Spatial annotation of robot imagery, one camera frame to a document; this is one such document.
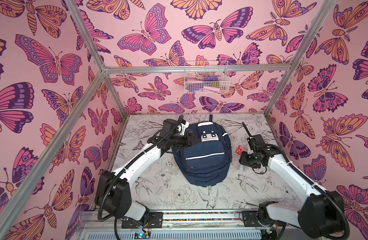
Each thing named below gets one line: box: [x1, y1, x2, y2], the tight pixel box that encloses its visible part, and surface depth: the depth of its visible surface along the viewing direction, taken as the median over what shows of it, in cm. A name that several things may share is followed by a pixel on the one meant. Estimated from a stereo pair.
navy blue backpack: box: [171, 115, 233, 188], surface depth 87 cm
